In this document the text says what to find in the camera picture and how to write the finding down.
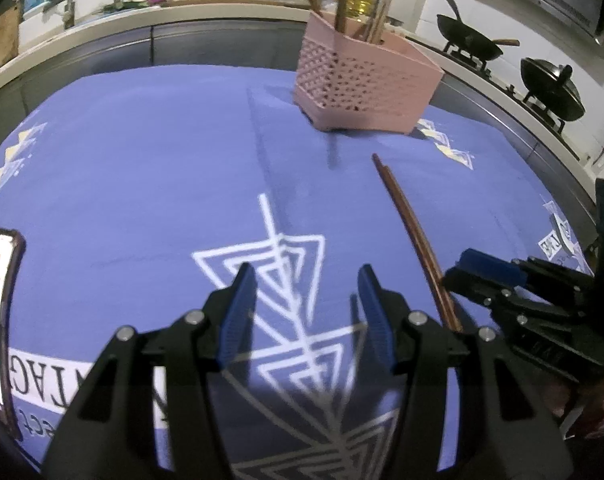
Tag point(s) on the black wok with lid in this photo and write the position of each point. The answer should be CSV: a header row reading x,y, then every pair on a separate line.
x,y
551,90

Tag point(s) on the blue printed tablecloth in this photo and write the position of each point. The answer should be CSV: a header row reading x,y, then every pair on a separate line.
x,y
132,185

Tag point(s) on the brown wooden chopstick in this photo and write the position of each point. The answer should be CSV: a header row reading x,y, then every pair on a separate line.
x,y
397,210
406,212

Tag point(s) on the pink perforated plastic basket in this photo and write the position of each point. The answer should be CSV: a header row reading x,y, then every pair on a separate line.
x,y
362,85

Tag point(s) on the wooden cutting board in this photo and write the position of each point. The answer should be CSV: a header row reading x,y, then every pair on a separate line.
x,y
3,40

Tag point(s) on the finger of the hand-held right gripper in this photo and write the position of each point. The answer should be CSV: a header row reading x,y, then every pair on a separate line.
x,y
491,266
474,287

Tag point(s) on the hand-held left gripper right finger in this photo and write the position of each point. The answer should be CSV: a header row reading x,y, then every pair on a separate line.
x,y
376,320

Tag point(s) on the person's right hand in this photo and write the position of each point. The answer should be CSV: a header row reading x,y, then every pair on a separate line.
x,y
596,410

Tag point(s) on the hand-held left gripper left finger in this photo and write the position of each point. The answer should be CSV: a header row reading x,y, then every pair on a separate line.
x,y
237,320

